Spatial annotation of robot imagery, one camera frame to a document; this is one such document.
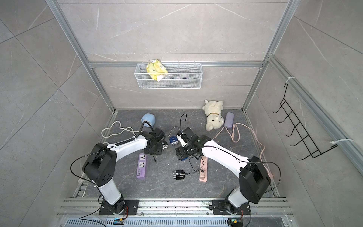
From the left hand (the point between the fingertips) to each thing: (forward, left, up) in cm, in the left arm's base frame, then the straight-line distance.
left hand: (157, 149), depth 92 cm
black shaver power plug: (-17, -15, 0) cm, 22 cm away
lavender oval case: (+25, -55, -2) cm, 60 cm away
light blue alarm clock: (+24, +7, +4) cm, 26 cm away
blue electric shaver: (+8, -11, -1) cm, 13 cm away
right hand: (-6, -17, +8) cm, 20 cm away
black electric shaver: (+3, -5, 0) cm, 6 cm away
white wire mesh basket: (+45, -16, +26) cm, 54 cm away
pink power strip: (-14, -29, -1) cm, 33 cm away
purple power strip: (-11, +9, -1) cm, 14 cm away
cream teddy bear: (+31, -42, +4) cm, 53 cm away
